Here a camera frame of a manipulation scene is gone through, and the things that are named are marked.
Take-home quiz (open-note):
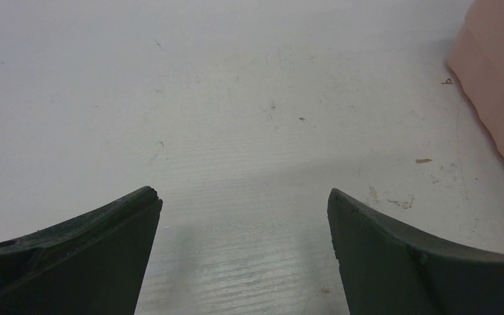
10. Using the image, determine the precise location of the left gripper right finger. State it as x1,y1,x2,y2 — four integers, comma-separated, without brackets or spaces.
327,189,504,314

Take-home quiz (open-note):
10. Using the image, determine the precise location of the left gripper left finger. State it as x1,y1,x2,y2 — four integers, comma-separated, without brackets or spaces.
0,186,163,314

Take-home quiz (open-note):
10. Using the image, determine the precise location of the pink plastic bin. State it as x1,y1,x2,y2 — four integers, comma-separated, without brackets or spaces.
447,1,504,158

